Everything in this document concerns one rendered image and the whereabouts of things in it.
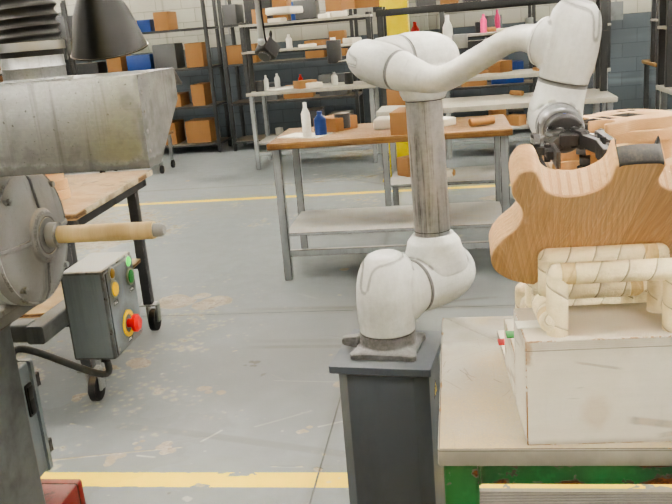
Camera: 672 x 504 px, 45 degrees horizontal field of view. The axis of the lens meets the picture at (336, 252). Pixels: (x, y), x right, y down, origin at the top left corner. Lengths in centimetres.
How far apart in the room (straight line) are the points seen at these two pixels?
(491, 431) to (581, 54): 78
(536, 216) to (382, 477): 126
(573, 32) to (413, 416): 107
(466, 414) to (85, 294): 85
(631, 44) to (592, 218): 1138
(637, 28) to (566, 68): 1090
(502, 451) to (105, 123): 79
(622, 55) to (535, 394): 1142
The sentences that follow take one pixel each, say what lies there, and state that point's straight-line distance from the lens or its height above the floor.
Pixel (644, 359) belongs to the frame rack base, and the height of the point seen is 107.
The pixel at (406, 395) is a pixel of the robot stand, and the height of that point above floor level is 62.
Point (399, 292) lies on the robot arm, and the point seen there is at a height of 88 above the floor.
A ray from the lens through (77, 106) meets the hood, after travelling 132.
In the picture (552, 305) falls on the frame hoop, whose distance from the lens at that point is 124.
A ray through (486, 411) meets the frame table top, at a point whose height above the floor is 93.
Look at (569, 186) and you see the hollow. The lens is 118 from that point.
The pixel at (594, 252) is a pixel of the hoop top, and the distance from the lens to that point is 131.
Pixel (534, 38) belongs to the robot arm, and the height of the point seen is 152.
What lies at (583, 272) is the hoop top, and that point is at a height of 120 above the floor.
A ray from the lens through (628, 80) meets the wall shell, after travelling 1263.
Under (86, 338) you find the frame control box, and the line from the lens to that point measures 183.
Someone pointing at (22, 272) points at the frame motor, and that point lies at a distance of 151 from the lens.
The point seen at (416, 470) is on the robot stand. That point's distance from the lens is 229.
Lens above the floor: 157
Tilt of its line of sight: 16 degrees down
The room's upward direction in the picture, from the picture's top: 5 degrees counter-clockwise
